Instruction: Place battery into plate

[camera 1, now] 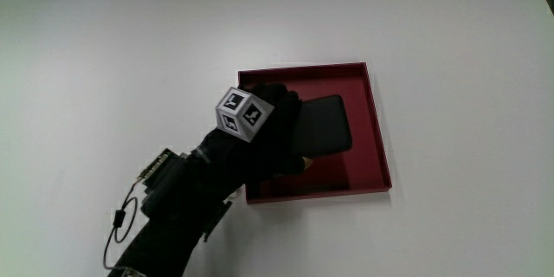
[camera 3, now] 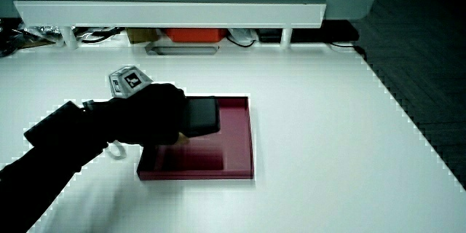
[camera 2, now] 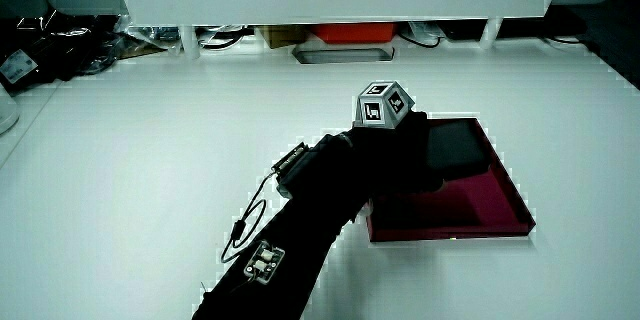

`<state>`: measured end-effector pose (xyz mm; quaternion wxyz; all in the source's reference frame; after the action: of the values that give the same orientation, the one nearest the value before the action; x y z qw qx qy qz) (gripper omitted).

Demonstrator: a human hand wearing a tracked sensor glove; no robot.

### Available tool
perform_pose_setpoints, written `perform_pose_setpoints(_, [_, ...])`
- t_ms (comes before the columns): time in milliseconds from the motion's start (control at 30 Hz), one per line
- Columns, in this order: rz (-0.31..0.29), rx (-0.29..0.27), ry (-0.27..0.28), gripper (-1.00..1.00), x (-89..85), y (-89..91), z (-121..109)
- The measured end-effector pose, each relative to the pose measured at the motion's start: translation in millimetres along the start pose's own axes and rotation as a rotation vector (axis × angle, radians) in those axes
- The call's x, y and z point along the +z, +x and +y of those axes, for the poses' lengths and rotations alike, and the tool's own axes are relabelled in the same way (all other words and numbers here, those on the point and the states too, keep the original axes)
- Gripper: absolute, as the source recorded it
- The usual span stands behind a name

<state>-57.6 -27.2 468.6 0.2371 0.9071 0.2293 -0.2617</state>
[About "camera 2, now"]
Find black wrist sensor box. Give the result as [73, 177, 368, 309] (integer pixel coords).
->
[270, 141, 314, 199]

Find black rectangular battery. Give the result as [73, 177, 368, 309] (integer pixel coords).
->
[426, 119, 492, 183]

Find brown cardboard box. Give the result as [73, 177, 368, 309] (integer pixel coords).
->
[256, 24, 309, 51]

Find small sensor board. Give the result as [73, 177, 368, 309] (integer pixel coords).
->
[243, 239, 287, 286]

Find black plastic bags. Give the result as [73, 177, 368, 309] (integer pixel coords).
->
[0, 8, 151, 95]

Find red square plate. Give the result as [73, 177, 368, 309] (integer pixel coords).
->
[366, 116, 537, 244]

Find orange-red box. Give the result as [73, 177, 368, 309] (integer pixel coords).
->
[309, 22, 399, 45]

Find black cable bundle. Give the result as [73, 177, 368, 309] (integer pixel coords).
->
[196, 25, 252, 52]

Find black cable with plastic wrap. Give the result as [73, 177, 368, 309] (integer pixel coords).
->
[397, 21, 447, 50]

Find person's right hand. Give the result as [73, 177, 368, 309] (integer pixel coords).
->
[348, 79, 447, 197]

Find white shelf riser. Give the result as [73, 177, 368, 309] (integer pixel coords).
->
[121, 0, 560, 60]

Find thin black cable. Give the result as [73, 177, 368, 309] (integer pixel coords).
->
[219, 169, 279, 265]

